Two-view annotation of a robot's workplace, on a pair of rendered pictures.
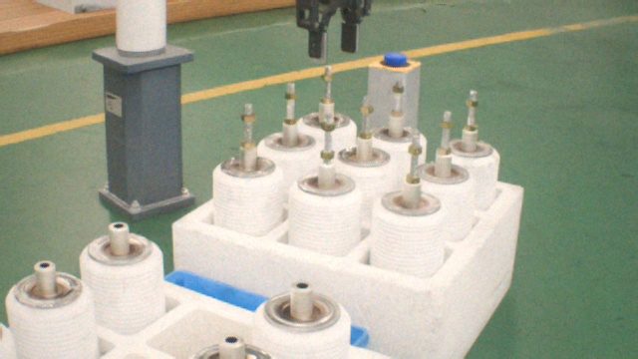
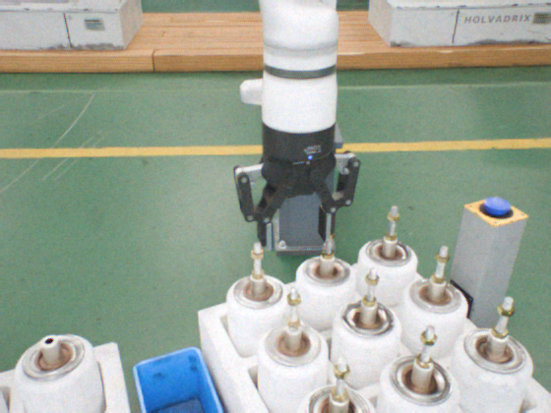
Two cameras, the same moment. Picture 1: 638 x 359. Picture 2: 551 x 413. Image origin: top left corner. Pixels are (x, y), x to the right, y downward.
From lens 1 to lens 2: 0.74 m
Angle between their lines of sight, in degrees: 36
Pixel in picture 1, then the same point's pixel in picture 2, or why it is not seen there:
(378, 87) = (468, 229)
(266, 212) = (256, 338)
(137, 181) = (285, 228)
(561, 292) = not seen: outside the picture
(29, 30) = (346, 55)
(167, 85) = not seen: hidden behind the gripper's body
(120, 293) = (28, 399)
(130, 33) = not seen: hidden behind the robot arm
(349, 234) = (295, 400)
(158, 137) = (305, 201)
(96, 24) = (402, 58)
